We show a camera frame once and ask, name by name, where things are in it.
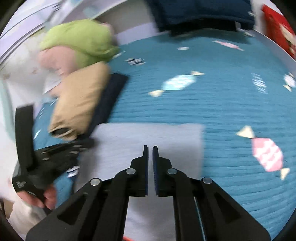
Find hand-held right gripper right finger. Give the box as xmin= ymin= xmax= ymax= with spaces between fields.
xmin=152 ymin=146 xmax=271 ymax=241

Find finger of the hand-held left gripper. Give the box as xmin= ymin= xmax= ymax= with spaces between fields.
xmin=35 ymin=138 xmax=95 ymax=154
xmin=46 ymin=152 xmax=81 ymax=173

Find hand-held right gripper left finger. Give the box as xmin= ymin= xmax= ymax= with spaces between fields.
xmin=26 ymin=146 xmax=149 ymax=241

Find grey and navy zip jacket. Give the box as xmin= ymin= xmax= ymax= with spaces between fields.
xmin=76 ymin=74 xmax=205 ymax=241

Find person's left hand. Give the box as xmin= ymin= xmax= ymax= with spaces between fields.
xmin=18 ymin=185 xmax=57 ymax=209

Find folded tan pants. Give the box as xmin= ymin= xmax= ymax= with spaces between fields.
xmin=48 ymin=62 xmax=110 ymax=141

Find teal quilted bed sheet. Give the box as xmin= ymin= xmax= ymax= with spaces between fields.
xmin=32 ymin=31 xmax=296 ymax=239

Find pink quilt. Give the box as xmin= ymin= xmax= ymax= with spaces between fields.
xmin=37 ymin=22 xmax=115 ymax=98

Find green quilt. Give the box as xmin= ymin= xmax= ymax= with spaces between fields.
xmin=39 ymin=20 xmax=119 ymax=67

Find white headboard shelf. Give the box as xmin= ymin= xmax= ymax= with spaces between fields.
xmin=0 ymin=0 xmax=158 ymax=61

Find black garment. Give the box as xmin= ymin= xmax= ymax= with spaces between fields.
xmin=169 ymin=21 xmax=237 ymax=36

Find navy puffer jacket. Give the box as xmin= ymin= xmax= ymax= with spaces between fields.
xmin=144 ymin=0 xmax=255 ymax=32

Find red cartoon cushion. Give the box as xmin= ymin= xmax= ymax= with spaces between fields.
xmin=261 ymin=5 xmax=296 ymax=58

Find white bed side rail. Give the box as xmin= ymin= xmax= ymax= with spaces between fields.
xmin=251 ymin=25 xmax=296 ymax=70

